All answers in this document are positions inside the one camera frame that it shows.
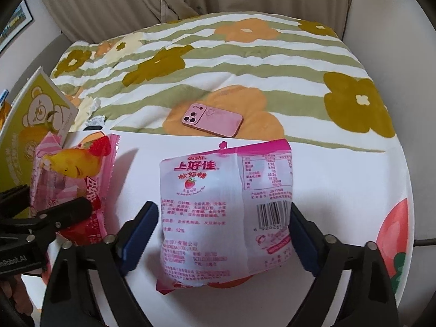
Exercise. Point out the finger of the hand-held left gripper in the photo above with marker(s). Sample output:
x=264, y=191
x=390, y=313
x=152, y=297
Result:
x=64, y=211
x=15, y=192

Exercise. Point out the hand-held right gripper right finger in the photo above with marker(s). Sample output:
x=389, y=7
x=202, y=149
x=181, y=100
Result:
x=303, y=242

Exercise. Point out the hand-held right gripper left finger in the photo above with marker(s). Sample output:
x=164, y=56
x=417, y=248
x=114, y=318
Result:
x=139, y=235

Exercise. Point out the pink striped fruit candy packet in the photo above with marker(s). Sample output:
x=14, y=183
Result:
x=68, y=177

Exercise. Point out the green cardboard box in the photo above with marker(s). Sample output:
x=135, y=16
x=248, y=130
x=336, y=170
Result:
x=30, y=119

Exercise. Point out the pink white candy packet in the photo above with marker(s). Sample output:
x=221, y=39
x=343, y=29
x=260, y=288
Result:
x=211, y=211

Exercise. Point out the person's left hand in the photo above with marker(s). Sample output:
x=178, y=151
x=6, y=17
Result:
x=15, y=293

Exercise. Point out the pink smartphone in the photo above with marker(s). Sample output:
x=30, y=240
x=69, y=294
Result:
x=214, y=119

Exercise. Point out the floral striped blanket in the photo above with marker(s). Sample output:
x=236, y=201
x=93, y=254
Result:
x=272, y=75

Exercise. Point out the framed wall poster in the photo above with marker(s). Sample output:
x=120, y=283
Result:
x=15, y=24

